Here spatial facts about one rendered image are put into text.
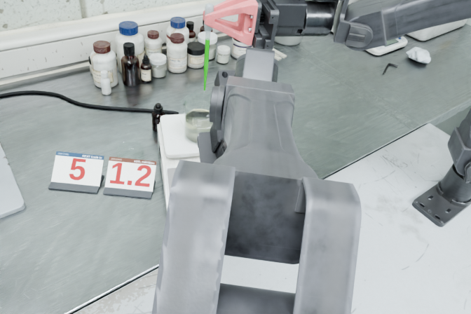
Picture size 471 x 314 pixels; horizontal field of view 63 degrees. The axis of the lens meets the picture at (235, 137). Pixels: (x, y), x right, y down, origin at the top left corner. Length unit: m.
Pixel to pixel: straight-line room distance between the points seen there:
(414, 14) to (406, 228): 0.40
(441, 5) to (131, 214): 0.60
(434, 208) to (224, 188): 0.72
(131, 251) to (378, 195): 0.50
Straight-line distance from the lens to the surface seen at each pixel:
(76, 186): 0.78
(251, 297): 0.21
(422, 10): 0.66
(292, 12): 0.61
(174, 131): 0.75
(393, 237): 0.79
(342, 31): 0.64
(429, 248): 0.81
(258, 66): 0.47
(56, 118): 0.95
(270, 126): 0.27
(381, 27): 0.65
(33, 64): 1.09
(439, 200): 0.90
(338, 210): 0.19
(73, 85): 1.06
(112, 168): 0.77
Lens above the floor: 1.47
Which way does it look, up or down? 40 degrees down
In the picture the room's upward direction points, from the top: 8 degrees clockwise
